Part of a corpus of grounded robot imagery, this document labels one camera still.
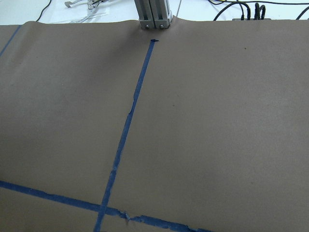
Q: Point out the reacher grabber stick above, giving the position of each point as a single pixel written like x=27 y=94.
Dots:
x=82 y=11

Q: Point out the aluminium frame post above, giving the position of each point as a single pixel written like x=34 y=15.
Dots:
x=154 y=14

